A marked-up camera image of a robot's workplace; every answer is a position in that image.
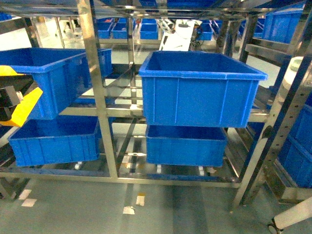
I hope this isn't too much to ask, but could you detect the stainless steel rack frame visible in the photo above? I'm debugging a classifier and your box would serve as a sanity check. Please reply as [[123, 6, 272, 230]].
[[0, 0, 312, 207]]

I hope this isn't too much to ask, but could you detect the blue bin far right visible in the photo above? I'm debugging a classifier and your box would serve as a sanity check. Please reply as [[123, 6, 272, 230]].
[[278, 97, 312, 188]]

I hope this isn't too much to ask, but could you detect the blue bin lower left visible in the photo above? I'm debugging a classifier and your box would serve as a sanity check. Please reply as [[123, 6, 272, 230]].
[[8, 116, 101, 167]]

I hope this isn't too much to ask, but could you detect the blue bin lower centre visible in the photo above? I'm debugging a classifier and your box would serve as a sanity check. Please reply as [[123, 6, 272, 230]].
[[146, 125, 227, 167]]

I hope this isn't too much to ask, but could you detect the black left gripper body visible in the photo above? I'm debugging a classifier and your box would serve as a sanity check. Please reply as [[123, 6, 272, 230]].
[[0, 85, 23, 121]]

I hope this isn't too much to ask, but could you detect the blue bin upper left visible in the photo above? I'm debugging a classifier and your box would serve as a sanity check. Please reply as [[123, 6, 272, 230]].
[[0, 47, 113, 120]]

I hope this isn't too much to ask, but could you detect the blue bin upper centre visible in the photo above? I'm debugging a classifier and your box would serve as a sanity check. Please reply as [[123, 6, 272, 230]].
[[138, 51, 268, 128]]

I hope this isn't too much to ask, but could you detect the yellow two-stud toy block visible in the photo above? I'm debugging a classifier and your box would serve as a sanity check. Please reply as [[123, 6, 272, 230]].
[[0, 65, 43, 127]]

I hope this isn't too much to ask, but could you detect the distant blue bin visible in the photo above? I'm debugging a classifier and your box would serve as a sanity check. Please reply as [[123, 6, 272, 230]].
[[140, 24, 158, 39]]

